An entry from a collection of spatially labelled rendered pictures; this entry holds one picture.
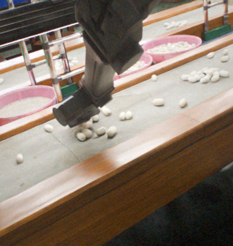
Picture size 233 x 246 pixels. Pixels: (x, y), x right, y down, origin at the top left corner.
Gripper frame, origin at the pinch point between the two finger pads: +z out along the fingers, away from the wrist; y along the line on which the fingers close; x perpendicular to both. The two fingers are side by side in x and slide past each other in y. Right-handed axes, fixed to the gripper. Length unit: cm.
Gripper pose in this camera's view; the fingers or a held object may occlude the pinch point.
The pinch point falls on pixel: (73, 119)
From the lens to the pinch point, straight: 108.8
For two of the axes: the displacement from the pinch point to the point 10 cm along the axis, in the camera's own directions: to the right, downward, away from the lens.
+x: 4.9, 8.6, -1.4
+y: -8.1, 3.8, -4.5
